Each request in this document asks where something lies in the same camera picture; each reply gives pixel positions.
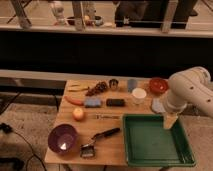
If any metal fork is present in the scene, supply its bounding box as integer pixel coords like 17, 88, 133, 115
89, 115, 120, 119

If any small metal cup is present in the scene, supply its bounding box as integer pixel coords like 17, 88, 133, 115
109, 79, 119, 91

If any black-handled metal brush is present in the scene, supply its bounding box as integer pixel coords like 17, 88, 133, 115
80, 127, 120, 158

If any yellow apple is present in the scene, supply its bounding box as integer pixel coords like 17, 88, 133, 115
72, 107, 85, 121

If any green plastic tray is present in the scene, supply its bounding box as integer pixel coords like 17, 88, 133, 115
122, 114, 196, 167

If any bunch of dark grapes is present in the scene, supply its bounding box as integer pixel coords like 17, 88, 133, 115
86, 81, 108, 96

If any black eraser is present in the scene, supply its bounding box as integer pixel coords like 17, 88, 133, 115
106, 99, 125, 107

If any blue sponge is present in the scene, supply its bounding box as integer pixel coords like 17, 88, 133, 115
84, 98, 102, 108

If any purple bowl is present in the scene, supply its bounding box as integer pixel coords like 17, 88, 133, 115
48, 124, 78, 155

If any red bowl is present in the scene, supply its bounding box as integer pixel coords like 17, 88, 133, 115
149, 77, 168, 94

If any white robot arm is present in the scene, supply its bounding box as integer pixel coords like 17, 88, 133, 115
161, 67, 213, 129

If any white cup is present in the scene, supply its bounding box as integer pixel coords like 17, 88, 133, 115
132, 88, 147, 105

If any light blue plate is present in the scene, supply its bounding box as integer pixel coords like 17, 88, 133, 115
151, 98, 165, 113

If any blue cup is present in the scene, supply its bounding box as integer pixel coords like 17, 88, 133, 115
127, 79, 137, 92

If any black floor cable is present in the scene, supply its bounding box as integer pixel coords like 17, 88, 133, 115
0, 122, 49, 171

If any orange carrot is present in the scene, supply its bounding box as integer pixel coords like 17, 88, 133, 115
64, 96, 84, 106

